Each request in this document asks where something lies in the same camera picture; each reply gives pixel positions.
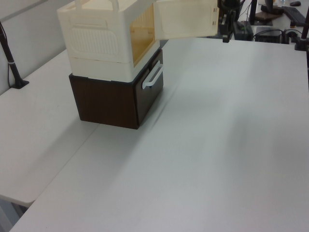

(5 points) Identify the black keyboard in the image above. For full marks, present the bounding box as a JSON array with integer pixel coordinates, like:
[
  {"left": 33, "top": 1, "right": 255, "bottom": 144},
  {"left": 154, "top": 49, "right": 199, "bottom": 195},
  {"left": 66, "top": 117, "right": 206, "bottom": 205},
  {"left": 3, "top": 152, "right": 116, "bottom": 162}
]
[{"left": 281, "top": 5, "right": 307, "bottom": 25}]

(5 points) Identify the brown monitor stand base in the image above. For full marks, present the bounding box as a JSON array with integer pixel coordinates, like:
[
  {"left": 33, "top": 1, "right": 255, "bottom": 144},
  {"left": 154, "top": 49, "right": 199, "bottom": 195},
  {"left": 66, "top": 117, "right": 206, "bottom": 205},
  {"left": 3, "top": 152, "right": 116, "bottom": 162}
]
[{"left": 255, "top": 4, "right": 286, "bottom": 25}]

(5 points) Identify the black camera stand pole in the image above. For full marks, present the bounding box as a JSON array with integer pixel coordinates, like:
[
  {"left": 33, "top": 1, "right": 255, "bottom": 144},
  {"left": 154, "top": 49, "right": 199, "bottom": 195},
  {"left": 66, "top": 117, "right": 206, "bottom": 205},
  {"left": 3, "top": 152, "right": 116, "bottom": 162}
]
[{"left": 0, "top": 20, "right": 30, "bottom": 89}]

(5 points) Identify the cream plastic cabinet door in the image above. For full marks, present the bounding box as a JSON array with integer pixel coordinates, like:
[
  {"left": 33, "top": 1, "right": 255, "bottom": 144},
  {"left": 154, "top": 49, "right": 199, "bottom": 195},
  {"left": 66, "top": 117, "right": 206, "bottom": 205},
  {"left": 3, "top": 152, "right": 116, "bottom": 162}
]
[{"left": 153, "top": 0, "right": 220, "bottom": 40}]

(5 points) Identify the white drawer handle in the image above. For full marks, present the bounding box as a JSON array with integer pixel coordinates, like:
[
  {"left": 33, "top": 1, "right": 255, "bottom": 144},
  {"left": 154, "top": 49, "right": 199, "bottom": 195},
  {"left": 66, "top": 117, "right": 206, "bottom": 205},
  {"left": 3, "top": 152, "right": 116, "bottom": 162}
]
[{"left": 141, "top": 59, "right": 165, "bottom": 90}]

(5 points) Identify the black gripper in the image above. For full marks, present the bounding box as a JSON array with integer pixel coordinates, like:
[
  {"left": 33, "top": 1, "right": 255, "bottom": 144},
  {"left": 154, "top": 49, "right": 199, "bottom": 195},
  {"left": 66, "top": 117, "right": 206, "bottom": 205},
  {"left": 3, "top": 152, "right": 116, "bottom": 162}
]
[{"left": 218, "top": 8, "right": 236, "bottom": 44}]

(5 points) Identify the dark brown drawer front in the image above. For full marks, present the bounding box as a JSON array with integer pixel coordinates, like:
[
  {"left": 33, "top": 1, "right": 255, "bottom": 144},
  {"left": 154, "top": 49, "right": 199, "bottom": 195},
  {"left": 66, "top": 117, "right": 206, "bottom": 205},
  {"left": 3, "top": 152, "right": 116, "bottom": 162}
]
[{"left": 132, "top": 49, "right": 164, "bottom": 126}]

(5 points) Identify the thin black upright pole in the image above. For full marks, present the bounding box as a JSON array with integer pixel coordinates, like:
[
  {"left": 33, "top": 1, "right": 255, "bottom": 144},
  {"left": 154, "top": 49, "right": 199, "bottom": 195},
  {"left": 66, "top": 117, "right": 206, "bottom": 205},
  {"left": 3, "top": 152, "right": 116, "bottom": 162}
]
[{"left": 249, "top": 0, "right": 258, "bottom": 25}]

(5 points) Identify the black clamp stand pole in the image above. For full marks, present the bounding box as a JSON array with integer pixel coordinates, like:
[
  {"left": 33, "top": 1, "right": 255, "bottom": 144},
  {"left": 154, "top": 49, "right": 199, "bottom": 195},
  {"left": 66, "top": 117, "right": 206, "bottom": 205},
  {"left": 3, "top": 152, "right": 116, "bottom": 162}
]
[{"left": 293, "top": 0, "right": 309, "bottom": 51}]

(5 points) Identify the cream plastic storage cabinet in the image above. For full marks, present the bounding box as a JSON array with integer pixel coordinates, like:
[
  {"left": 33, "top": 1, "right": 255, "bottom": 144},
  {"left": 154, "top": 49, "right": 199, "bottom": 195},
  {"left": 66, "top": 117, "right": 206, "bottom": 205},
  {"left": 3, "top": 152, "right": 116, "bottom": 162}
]
[{"left": 56, "top": 0, "right": 160, "bottom": 82}]

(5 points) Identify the dark brown wooden drawer box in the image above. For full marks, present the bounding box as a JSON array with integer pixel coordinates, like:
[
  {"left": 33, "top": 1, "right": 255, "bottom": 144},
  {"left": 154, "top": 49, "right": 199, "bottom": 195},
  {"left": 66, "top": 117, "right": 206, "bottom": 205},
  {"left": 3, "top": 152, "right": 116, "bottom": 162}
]
[{"left": 68, "top": 44, "right": 164, "bottom": 130}]

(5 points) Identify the black device with green label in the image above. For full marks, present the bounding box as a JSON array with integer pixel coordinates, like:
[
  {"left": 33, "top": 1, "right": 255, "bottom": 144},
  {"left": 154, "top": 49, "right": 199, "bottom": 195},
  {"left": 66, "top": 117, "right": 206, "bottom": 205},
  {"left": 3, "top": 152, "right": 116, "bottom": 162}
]
[{"left": 235, "top": 20, "right": 254, "bottom": 41}]

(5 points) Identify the black electronics box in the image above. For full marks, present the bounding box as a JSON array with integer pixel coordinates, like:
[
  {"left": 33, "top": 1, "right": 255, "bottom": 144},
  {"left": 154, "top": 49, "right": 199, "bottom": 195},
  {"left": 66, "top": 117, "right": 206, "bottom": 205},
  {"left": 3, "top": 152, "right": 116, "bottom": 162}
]
[{"left": 254, "top": 29, "right": 282, "bottom": 43}]

